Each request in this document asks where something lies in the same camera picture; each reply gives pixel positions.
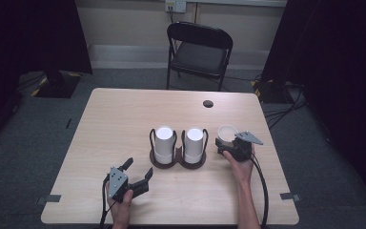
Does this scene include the person's left hand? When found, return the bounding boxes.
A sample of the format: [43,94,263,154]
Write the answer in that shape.
[105,182,134,229]

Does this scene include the black folding chair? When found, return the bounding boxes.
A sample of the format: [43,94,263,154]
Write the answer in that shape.
[166,21,234,93]

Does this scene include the white wall outlet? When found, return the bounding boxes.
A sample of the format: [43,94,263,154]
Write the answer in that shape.
[165,0,188,14]

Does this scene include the black floor cables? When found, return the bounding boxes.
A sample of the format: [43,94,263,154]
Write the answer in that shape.
[262,80,309,131]

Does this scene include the person's right hand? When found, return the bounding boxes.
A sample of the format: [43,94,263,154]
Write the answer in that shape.
[222,144,255,187]

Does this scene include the hand-held gripper cable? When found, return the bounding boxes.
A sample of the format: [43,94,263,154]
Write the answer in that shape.
[98,175,117,229]
[250,155,270,229]

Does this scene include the dark curtain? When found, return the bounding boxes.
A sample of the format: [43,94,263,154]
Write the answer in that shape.
[260,0,366,204]
[0,0,93,151]

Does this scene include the left hand-held gripper cable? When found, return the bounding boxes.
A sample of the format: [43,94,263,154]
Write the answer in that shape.
[98,175,117,229]

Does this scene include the dark double cup holder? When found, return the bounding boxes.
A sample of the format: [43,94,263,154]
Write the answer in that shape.
[148,128,210,170]

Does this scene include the black stand base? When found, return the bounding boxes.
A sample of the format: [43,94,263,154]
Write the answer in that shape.
[251,78,288,105]
[30,70,83,99]

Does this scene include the grey tape strip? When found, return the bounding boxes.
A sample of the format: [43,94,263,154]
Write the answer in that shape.
[35,194,62,205]
[279,192,301,202]

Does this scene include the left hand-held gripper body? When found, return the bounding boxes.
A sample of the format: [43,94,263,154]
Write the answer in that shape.
[107,167,151,203]

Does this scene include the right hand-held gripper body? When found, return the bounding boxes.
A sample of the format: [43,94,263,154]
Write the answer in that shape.
[214,130,264,163]

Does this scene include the stack of white paper cups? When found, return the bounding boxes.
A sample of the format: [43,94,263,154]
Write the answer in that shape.
[154,126,175,165]
[183,127,204,165]

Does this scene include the single white paper cup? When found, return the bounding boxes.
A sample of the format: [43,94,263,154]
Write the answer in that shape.
[216,124,240,144]

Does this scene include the right hand-held gripper cable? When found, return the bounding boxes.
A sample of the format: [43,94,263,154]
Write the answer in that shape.
[250,155,270,229]

